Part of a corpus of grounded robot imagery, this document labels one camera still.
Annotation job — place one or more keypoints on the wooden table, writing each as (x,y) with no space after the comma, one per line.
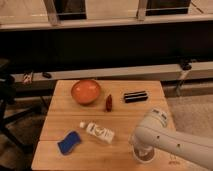
(93,154)

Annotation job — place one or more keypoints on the black clamp with pole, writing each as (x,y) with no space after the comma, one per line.
(186,66)

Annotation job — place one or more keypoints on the small red-brown bottle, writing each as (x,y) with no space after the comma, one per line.
(109,103)

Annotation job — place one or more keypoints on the small black object on ledge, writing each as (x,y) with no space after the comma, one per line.
(46,75)

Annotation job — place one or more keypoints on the black office chair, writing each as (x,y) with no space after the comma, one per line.
(7,96)

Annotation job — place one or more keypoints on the blue sponge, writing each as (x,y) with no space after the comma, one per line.
(69,142)

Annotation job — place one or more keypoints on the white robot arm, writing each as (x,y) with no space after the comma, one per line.
(152,132)

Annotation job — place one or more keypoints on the red-white object on ledge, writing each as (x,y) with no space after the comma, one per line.
(28,78)

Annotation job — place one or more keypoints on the orange bowl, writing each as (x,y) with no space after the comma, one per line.
(85,92)

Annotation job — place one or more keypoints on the white ceramic cup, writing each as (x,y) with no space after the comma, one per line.
(144,156)

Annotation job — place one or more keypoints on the black rectangular case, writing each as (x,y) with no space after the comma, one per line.
(135,96)

